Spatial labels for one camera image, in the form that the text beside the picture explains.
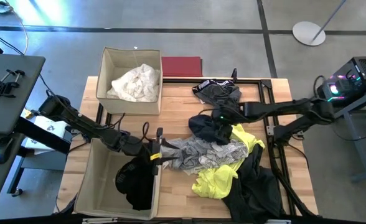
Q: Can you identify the grey metal side table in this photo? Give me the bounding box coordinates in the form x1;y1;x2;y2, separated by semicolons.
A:
328;86;366;184

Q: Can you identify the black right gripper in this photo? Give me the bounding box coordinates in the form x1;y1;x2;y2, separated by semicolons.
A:
212;102;243;146

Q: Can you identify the navy garment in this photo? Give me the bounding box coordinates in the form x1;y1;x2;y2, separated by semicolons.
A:
188;114;233;146

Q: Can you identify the black computer mouse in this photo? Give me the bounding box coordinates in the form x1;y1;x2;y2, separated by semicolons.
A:
0;136;14;165

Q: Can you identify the dark grey Puma underwear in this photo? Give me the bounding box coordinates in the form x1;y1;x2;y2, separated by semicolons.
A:
191;79;242;108

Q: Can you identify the black bar clamp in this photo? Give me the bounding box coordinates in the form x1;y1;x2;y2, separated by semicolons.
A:
0;69;26;85
0;81;17;99

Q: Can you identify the black cable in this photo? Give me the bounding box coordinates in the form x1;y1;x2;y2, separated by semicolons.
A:
39;73;75;124

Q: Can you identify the white cable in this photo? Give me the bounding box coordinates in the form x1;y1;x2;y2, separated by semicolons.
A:
10;8;30;55

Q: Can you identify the dark grey desk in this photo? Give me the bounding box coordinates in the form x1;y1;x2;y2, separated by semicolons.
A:
0;54;72;212

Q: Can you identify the red mat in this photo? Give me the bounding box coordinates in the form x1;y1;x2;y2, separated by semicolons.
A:
161;56;204;78

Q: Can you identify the large white garment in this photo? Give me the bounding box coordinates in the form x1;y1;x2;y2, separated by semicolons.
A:
106;63;161;103

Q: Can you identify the yellow garment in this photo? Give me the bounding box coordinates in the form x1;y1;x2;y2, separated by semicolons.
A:
191;123;266;200

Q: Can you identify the white round stand base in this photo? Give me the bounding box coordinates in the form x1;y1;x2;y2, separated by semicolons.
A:
291;0;347;47

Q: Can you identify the black computer tower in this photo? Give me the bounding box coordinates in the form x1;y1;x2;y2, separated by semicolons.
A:
316;55;366;108

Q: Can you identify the grey line-print garment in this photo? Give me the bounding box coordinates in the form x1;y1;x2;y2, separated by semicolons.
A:
159;135;250;175

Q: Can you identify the large black garment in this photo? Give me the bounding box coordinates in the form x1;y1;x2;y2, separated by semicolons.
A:
222;143;283;220

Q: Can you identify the black Puma underwear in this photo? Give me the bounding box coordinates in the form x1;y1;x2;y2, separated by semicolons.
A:
114;154;159;212

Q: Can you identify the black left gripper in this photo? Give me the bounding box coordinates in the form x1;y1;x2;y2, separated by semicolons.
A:
129;126;180;176

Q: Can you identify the black aluminium table frame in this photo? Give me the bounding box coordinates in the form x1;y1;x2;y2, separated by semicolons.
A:
94;77;317;218

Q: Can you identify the beige fabric storage bin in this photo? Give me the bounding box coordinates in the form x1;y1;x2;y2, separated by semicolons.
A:
73;138;162;221
95;46;164;116

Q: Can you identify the white cardboard box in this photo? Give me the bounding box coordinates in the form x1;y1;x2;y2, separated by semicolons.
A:
21;115;70;156

